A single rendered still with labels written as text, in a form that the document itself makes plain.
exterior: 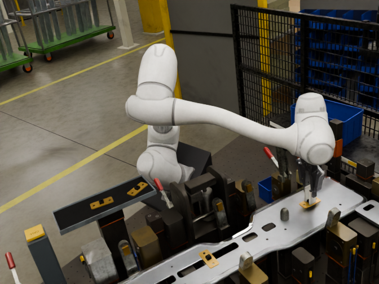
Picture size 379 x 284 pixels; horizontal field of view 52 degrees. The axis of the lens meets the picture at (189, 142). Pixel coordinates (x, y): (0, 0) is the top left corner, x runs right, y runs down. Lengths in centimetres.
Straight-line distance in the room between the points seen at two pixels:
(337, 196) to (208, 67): 278
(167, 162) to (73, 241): 154
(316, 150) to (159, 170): 92
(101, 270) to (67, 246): 188
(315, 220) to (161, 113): 69
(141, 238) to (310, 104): 73
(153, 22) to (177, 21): 478
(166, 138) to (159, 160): 12
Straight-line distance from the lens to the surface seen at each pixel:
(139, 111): 139
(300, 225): 152
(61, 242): 331
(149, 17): 914
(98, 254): 138
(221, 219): 152
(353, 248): 146
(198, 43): 418
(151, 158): 189
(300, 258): 142
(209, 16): 400
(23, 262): 330
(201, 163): 205
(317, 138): 120
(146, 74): 143
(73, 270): 198
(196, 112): 137
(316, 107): 135
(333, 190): 170
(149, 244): 140
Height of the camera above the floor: 201
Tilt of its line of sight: 29 degrees down
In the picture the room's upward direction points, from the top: 9 degrees counter-clockwise
